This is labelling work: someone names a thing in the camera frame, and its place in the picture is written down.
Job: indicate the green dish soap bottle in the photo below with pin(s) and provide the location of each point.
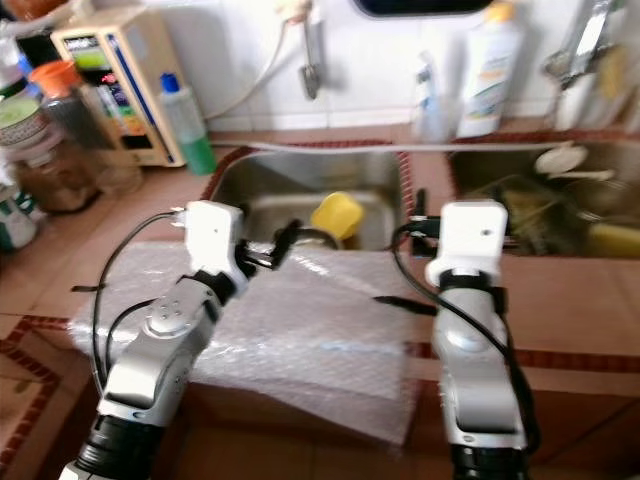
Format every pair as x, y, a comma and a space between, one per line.
188, 130

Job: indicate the patterned tin green lid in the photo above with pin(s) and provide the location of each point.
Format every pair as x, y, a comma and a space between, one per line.
20, 115

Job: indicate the cream water ionizer blue stripe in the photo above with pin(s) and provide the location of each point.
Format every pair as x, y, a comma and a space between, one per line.
145, 70

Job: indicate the clear bubble wrap sheet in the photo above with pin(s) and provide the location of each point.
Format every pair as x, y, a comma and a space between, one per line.
320, 340

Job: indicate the white toothpaste tube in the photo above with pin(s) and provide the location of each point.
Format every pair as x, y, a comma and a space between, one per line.
425, 78

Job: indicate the brown jar pink lid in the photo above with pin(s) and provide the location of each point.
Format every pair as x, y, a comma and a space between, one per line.
55, 180

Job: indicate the dark blue rounded panel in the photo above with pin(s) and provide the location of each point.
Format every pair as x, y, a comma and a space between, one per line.
420, 5

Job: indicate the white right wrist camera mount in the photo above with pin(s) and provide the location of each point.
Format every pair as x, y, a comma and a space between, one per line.
470, 235

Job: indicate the glass jar orange lid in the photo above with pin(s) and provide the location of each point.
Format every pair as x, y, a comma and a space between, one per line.
55, 76

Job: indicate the white detergent bottle yellow cap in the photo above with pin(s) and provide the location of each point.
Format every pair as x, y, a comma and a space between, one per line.
490, 80

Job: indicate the grey metal wall tap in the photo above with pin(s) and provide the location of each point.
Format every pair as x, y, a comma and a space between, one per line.
310, 65

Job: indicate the chrome sink tap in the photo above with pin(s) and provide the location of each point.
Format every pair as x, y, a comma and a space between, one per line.
585, 45

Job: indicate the stainless steel sink basin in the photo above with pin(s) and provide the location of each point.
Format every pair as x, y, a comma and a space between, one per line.
520, 200
270, 185

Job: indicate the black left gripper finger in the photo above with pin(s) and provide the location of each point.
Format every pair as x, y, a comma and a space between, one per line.
289, 240

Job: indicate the green and white mug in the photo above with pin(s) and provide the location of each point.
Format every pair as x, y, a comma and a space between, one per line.
12, 220

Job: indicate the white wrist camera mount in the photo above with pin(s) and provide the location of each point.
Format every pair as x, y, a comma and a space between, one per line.
215, 235
470, 235

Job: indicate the clear plastic cup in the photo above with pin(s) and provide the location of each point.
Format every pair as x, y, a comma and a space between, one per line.
430, 125

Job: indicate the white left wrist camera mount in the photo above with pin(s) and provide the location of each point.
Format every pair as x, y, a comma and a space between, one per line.
215, 235

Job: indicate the white round sink plug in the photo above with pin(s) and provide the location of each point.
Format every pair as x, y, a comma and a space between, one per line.
560, 160

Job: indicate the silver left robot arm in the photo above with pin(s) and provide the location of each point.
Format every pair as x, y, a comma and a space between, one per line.
150, 360

